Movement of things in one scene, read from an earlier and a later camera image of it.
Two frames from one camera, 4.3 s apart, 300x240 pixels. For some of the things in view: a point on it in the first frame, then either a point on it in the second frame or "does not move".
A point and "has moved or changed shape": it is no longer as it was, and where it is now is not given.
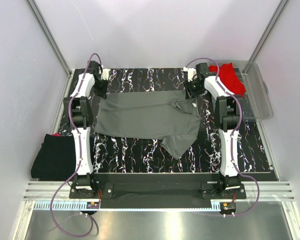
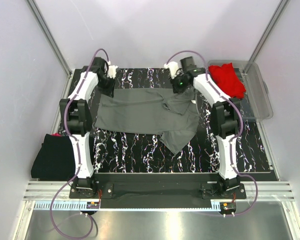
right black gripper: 188,92 -> 176,88
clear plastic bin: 256,103 does not move
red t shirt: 229,78 does not move
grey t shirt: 166,115 has moved or changed shape
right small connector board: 226,208 does not move
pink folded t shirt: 57,134 does not move
